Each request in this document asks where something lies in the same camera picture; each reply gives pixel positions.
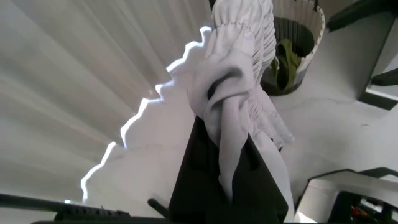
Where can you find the green garment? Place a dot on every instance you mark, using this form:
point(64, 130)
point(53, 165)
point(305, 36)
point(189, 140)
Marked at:
point(289, 62)

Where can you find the white laundry basket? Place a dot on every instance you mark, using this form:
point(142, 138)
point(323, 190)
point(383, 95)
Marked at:
point(314, 21)

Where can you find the white curtain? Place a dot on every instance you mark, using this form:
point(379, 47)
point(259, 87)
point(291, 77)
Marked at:
point(77, 77)

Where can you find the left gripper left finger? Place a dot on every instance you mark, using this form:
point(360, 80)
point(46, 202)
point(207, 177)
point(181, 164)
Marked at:
point(196, 180)

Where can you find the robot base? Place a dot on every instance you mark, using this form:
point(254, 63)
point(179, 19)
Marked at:
point(329, 186)

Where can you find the black clothes rack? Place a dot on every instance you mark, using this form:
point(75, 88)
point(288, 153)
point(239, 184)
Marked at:
point(93, 214)

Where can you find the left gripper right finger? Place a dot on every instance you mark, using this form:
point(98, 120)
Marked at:
point(258, 186)

